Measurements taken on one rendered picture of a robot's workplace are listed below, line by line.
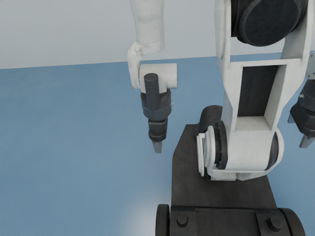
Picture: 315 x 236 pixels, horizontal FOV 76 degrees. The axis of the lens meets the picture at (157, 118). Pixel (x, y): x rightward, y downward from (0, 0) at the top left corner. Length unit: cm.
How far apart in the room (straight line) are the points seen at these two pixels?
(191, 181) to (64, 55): 183
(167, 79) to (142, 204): 83
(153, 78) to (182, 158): 69
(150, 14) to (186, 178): 79
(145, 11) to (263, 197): 90
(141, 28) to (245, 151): 38
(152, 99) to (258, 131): 26
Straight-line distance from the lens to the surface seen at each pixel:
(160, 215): 97
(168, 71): 52
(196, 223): 94
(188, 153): 112
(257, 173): 72
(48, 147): 165
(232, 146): 55
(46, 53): 246
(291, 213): 107
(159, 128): 62
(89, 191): 132
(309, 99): 68
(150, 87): 49
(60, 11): 215
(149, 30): 47
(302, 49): 50
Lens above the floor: 112
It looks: 48 degrees down
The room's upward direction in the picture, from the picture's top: 9 degrees counter-clockwise
